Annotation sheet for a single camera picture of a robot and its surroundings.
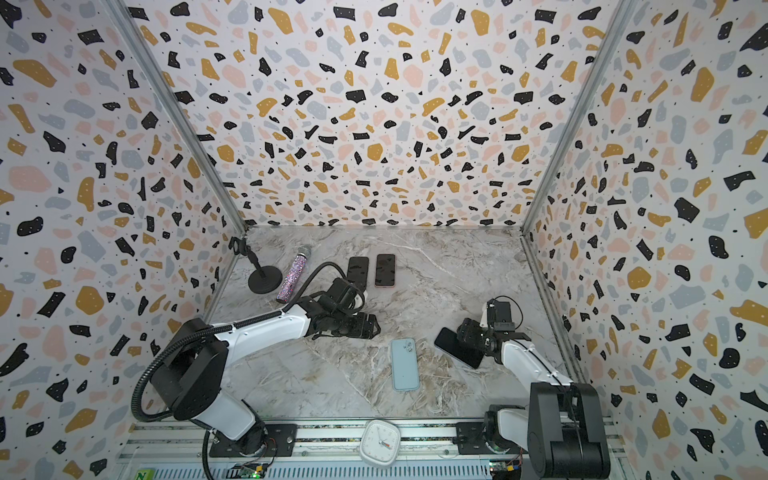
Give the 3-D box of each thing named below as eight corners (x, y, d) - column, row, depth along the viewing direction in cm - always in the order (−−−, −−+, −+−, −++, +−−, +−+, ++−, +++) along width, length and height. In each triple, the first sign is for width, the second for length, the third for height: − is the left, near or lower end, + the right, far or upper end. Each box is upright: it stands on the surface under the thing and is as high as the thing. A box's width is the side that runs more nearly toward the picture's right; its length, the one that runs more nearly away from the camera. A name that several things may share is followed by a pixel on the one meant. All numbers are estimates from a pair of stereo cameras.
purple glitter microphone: (278, 302, 102) (274, 296, 99) (303, 250, 117) (300, 243, 114) (289, 304, 101) (286, 298, 98) (313, 251, 117) (311, 245, 114)
